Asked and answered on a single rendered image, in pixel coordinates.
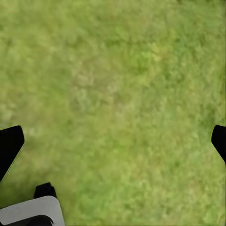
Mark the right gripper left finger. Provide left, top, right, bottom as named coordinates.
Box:
left=0, top=125, right=24, bottom=181

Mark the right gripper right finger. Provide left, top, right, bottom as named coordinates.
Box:
left=211, top=125, right=226, bottom=163

